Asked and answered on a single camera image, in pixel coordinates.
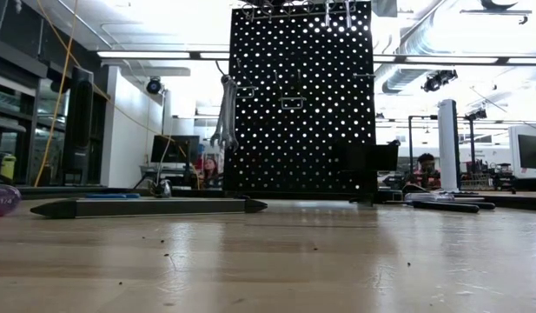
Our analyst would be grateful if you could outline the blue handle scissors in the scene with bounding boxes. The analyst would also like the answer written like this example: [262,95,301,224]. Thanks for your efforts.
[84,192,141,200]

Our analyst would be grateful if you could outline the blue clear handle screwdriver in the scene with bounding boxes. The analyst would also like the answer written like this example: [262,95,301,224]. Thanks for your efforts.
[404,191,486,203]

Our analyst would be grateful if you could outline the black camera stand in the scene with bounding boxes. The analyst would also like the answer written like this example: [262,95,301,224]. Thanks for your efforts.
[464,107,489,175]

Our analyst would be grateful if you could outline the dark glass shelf cabinet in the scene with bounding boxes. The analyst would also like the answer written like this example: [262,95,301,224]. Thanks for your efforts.
[0,0,108,192]

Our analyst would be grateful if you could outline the black torpedo spirit level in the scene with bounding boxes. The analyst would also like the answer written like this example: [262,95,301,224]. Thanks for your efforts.
[30,197,268,220]

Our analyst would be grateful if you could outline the black markers on right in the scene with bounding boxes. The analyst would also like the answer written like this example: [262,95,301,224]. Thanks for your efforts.
[382,198,497,214]

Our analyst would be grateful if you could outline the black ceiling fixture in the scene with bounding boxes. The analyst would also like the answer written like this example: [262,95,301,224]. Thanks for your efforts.
[421,69,459,93]

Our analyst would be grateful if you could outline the black aluminium table frame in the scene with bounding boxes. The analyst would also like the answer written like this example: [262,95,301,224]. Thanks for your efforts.
[19,184,536,212]

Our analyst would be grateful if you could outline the chrome double-prong peg hook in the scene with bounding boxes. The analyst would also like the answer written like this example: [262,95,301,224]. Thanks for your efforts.
[274,69,308,110]
[215,58,258,100]

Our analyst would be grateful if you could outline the ribbed ventilation duct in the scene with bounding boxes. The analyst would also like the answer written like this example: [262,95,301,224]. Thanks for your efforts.
[382,68,425,95]

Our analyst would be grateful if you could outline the red handle screwdriver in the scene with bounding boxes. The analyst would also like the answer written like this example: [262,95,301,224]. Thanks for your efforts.
[0,183,23,217]

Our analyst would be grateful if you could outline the black camera on pole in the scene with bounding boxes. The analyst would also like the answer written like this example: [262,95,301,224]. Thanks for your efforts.
[145,77,165,96]

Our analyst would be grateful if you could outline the clear safety glasses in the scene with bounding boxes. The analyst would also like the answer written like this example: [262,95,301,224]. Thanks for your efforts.
[148,176,173,196]

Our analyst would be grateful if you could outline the black perforated pegboard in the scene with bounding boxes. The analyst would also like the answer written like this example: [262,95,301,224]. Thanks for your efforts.
[223,0,380,205]

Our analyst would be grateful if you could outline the ceiling strip light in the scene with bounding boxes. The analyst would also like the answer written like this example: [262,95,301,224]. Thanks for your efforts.
[374,54,536,66]
[96,50,230,61]

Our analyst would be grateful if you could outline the black computer monitor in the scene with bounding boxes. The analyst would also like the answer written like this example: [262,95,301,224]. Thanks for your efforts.
[517,133,536,170]
[150,134,202,164]

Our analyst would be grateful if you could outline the person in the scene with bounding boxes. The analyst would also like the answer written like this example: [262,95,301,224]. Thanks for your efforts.
[413,152,440,190]
[200,156,223,190]

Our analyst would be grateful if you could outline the black bent pole stand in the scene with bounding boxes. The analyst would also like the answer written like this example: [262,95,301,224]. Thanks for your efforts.
[407,114,439,175]

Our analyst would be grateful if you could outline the black plastic parts bin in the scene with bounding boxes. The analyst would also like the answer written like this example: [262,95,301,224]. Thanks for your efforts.
[334,138,401,173]

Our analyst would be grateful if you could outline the black tall speaker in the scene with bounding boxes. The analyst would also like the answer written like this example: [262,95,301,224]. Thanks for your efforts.
[62,67,95,186]

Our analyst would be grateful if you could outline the yellow-green container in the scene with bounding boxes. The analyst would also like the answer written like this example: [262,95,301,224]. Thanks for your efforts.
[0,154,17,179]

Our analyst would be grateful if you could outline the yellow cable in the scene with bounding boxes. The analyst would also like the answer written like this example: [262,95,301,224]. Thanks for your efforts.
[34,0,80,188]

